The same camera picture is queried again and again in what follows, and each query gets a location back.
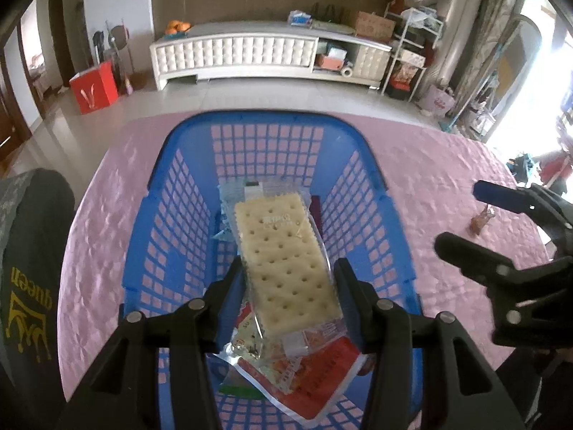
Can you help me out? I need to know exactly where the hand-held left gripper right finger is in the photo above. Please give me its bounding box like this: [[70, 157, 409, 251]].
[[333, 258, 526, 430]]

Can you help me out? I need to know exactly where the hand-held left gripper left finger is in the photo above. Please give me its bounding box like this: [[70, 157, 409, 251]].
[[56, 259, 246, 430]]

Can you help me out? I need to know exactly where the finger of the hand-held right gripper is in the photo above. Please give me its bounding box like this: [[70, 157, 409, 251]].
[[434, 231, 573, 287], [473, 180, 573, 234]]

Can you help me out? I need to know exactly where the orange snack packet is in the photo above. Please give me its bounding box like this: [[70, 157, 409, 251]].
[[212, 302, 305, 395]]

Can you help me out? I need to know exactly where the red and white snack packet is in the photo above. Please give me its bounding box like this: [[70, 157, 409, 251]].
[[237, 336, 363, 428]]

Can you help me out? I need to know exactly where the red cracker packet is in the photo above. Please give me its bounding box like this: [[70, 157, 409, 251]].
[[233, 179, 347, 345]]

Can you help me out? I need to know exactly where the clear blue packet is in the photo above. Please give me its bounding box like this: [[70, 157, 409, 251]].
[[217, 179, 251, 238]]

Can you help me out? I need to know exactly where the blue plastic basket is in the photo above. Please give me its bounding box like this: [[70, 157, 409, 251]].
[[119, 110, 424, 430]]

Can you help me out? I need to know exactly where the brown candy wrapper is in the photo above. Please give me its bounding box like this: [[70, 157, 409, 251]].
[[470, 206, 495, 236]]

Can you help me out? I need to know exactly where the red garment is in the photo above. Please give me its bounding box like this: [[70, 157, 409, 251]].
[[537, 150, 567, 180]]

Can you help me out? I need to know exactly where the pink bag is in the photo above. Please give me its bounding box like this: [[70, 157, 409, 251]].
[[423, 84, 455, 115]]

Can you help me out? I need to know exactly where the leaning mattress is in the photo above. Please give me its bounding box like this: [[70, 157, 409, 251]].
[[452, 0, 522, 121]]

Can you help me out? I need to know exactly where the white shelf rack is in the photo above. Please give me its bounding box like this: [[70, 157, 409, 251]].
[[382, 2, 444, 101]]

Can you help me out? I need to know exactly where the standing air conditioner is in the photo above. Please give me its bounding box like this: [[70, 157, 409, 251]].
[[432, 0, 486, 95]]

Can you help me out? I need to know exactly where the black cloth with gold print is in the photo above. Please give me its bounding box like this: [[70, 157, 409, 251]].
[[0, 168, 74, 430]]

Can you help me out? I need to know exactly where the cardboard box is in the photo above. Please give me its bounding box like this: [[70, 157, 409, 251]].
[[355, 11, 397, 40]]

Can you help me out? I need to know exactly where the red gift bag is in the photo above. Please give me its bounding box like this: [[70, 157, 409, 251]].
[[69, 62, 119, 115]]

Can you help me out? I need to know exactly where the white TV cabinet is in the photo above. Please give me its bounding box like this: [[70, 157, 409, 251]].
[[149, 20, 394, 91]]

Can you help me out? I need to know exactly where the brown wooden door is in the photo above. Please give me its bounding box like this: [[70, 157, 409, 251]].
[[0, 49, 33, 175]]

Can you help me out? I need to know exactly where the metal stand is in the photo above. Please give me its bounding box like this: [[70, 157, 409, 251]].
[[105, 20, 135, 95]]

